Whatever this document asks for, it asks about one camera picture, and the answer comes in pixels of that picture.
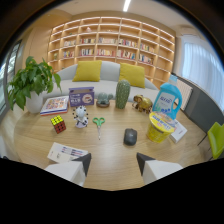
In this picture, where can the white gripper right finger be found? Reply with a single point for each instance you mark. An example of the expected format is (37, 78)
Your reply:
(160, 170)

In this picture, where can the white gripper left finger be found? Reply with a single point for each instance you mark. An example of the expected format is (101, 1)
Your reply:
(70, 170)

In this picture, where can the white pen box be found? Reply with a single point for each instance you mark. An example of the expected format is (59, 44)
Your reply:
(65, 153)

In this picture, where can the white flat box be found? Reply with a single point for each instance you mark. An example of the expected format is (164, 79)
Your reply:
(180, 130)

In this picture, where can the purple cardboard box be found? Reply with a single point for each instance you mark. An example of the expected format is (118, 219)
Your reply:
(81, 96)

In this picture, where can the yellow instant noodle cup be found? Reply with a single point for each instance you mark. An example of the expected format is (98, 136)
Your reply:
(160, 127)

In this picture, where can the grey computer mouse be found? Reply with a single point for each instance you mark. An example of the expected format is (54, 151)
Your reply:
(130, 136)

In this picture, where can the colourful puzzle cube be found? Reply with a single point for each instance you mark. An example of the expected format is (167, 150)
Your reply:
(58, 124)

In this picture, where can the white spiky figurine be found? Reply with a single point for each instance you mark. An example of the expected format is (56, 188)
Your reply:
(81, 116)

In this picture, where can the green chair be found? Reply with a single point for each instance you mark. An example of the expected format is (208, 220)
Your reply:
(216, 140)

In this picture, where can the colourful picture book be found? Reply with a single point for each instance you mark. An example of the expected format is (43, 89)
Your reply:
(54, 105)

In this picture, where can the golden elephant figurine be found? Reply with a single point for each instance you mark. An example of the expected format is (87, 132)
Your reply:
(142, 103)

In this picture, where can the blue detergent bottle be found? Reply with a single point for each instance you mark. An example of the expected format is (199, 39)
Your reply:
(167, 99)

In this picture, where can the small grey-green figurine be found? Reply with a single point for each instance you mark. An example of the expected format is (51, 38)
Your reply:
(103, 99)

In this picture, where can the white radiator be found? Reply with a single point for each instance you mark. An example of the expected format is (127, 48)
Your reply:
(185, 93)

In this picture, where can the green ceramic cactus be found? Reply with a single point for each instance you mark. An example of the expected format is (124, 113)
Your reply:
(122, 94)

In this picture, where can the grey sofa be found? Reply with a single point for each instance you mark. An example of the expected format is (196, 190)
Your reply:
(106, 83)

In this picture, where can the green potted plant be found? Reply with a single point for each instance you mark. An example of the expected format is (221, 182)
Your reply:
(31, 83)

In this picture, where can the yellow cushion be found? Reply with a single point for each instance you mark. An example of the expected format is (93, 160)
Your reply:
(132, 74)
(87, 70)

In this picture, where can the white window curtain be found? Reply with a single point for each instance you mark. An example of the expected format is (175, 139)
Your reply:
(201, 71)

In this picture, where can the wooden bookshelf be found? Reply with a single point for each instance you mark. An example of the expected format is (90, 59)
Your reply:
(113, 46)

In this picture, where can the ceiling light strip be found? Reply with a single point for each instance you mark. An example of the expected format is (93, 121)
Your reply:
(126, 5)

